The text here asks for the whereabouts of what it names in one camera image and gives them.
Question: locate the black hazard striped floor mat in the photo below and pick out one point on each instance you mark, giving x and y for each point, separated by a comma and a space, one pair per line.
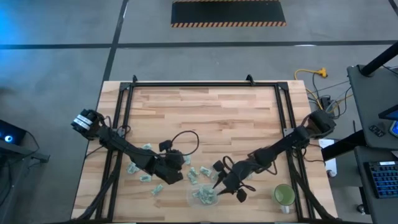
227, 12

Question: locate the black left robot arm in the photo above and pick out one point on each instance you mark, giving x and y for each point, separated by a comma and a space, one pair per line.
136, 155

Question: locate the black power strip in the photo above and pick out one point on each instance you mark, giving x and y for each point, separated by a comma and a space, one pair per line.
326, 102

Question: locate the black aluminium table frame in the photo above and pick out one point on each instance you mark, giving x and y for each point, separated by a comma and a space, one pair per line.
202, 84

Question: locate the black pole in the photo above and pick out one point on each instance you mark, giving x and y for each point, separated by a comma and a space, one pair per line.
377, 60

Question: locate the dark grey cart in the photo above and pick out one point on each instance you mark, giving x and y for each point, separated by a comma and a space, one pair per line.
18, 174

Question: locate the black computer blue light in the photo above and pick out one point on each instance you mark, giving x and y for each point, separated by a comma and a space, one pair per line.
9, 133

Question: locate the black desk foot bar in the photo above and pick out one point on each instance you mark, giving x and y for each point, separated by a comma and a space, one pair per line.
342, 144

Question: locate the black caster wheel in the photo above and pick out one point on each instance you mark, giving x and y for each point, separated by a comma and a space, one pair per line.
360, 209

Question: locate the blue backlit keyboard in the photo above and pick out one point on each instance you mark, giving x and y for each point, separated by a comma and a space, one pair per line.
384, 180

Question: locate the dark grey desk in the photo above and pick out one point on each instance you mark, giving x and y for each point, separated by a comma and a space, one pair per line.
385, 211
373, 99

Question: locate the clear plastic container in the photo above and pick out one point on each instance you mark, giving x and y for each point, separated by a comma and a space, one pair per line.
190, 202

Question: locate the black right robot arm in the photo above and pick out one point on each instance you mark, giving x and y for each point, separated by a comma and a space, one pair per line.
280, 146

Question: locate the small black controller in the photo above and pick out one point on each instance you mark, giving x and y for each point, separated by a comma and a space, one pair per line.
377, 130

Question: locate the monitor with blue screen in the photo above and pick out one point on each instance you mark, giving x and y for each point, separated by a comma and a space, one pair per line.
390, 114

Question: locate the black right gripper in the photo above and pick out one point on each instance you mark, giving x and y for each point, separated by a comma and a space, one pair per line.
233, 177

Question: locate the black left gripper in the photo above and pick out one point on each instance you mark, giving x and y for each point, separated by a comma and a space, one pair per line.
174, 160

